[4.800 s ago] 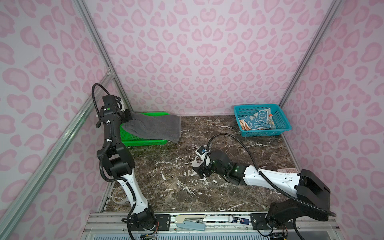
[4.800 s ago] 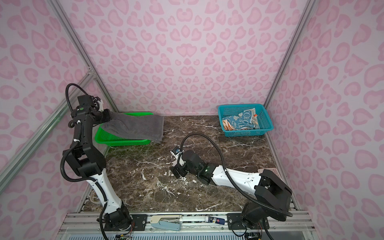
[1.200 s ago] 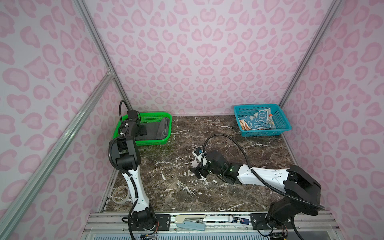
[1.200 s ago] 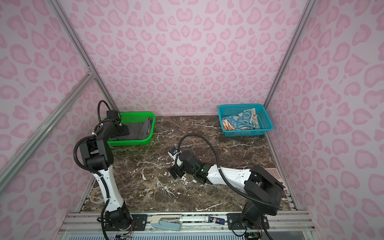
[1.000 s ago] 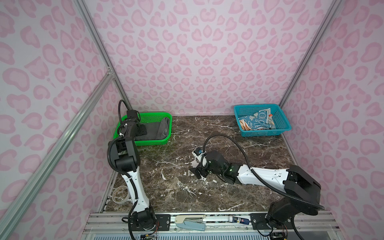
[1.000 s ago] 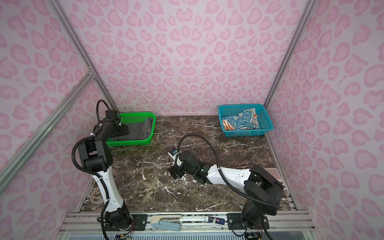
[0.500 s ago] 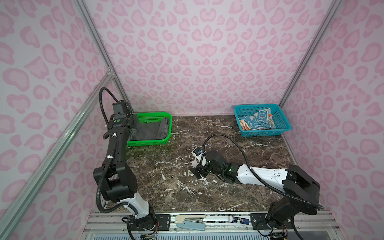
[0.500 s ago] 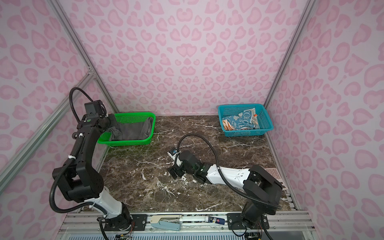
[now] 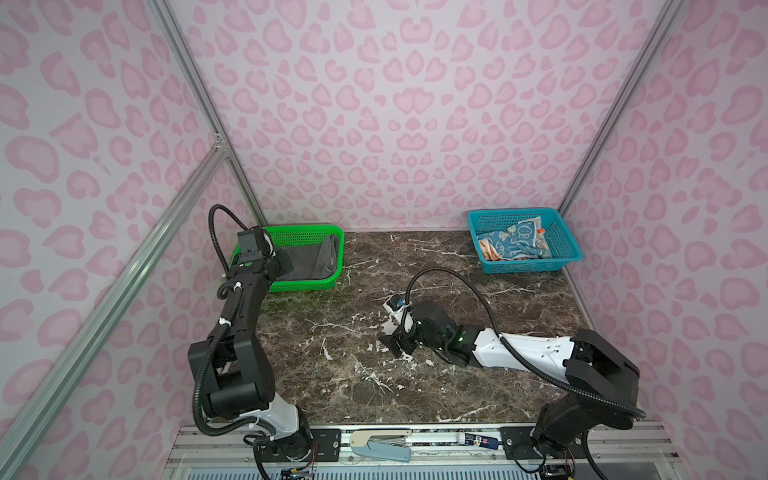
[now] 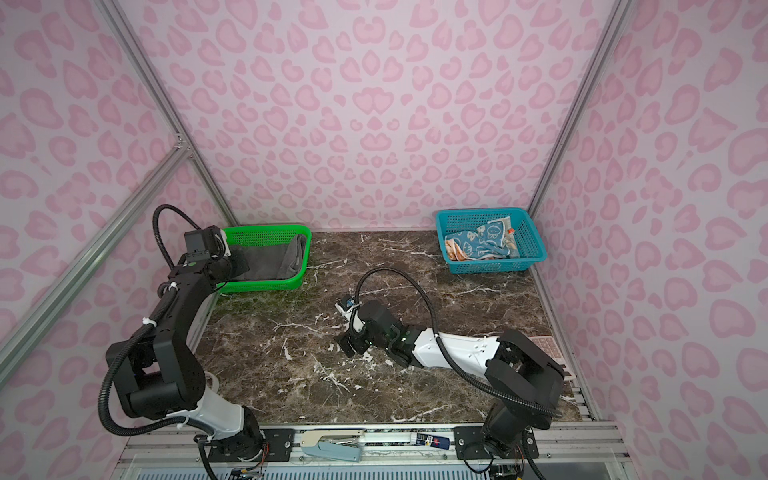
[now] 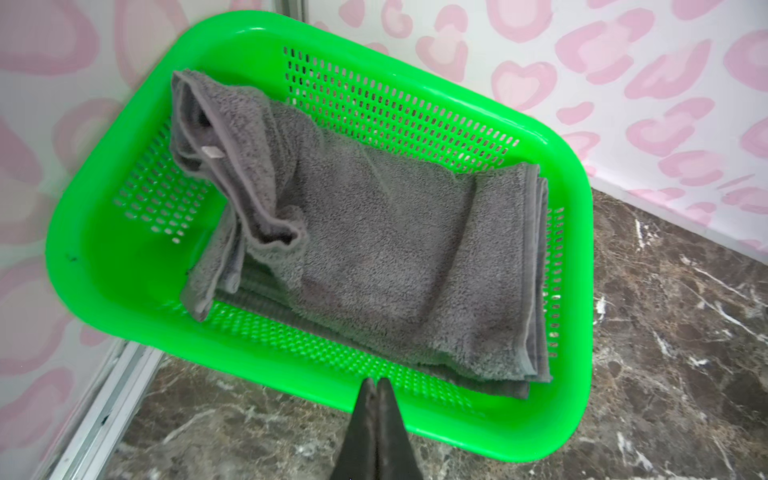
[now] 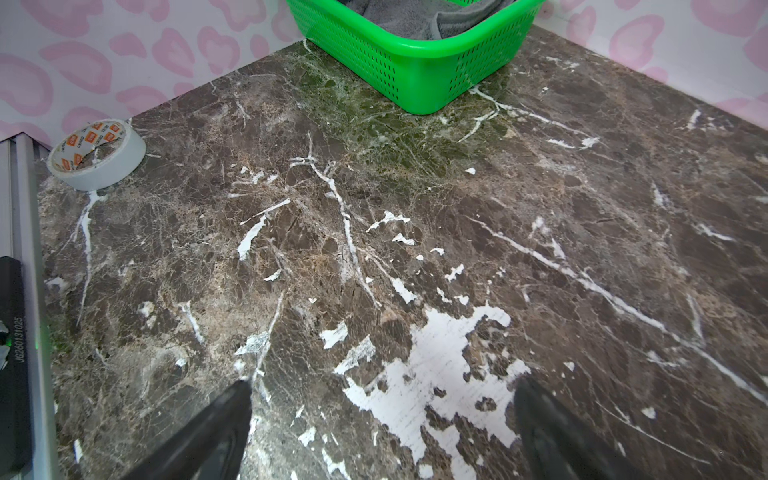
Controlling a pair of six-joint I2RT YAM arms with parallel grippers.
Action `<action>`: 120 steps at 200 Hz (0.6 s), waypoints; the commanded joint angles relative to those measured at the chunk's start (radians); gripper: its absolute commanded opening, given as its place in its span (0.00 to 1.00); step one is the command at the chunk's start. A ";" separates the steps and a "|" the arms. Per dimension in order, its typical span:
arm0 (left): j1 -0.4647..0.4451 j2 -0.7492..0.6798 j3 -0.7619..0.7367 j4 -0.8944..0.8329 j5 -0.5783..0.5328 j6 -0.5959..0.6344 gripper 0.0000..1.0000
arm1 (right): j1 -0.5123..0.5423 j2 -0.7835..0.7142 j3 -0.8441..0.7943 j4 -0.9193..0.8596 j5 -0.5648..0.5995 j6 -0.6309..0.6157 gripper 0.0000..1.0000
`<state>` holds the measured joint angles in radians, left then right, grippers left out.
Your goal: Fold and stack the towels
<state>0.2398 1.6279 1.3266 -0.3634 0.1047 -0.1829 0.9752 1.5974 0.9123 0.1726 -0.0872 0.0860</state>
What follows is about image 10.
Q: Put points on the orange patterned cloth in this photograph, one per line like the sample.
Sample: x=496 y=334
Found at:
x=458 y=251

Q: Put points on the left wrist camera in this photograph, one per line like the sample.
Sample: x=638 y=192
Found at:
x=215 y=242

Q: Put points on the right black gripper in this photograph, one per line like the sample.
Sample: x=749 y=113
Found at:
x=351 y=336

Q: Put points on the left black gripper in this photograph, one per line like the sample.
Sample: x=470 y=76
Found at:
x=239 y=263

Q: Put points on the grey towel gold emblem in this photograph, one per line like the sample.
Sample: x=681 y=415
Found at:
x=274 y=262

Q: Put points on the grey stapler tool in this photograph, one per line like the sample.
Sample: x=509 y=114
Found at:
x=333 y=444

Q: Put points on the blue patterned cloth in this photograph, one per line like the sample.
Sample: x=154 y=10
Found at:
x=493 y=240

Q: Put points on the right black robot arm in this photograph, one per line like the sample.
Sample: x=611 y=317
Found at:
x=525 y=382

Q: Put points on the teal plastic basket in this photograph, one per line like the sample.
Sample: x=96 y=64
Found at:
x=529 y=242

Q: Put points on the aluminium front rail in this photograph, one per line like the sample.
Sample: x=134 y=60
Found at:
x=587 y=450

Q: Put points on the small blue battery pack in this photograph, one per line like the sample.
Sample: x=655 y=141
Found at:
x=430 y=440

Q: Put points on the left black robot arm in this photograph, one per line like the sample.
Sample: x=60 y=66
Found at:
x=154 y=379

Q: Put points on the pink calculator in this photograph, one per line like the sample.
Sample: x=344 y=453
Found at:
x=549 y=345

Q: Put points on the green plastic basket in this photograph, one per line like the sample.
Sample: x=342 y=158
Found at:
x=265 y=235

